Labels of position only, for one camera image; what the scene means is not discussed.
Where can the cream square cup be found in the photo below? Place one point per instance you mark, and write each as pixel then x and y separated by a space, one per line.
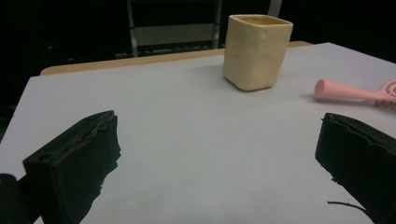
pixel 255 56

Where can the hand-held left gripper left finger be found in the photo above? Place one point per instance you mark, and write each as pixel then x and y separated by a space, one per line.
pixel 74 161

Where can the pink hairbrush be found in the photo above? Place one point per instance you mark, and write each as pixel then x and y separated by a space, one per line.
pixel 342 91

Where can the white table mat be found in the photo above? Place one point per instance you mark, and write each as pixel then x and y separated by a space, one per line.
pixel 202 140

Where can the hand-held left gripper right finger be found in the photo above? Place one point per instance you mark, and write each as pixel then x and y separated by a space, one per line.
pixel 364 155

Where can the grey metal stand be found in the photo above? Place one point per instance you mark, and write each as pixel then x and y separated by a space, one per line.
pixel 174 34

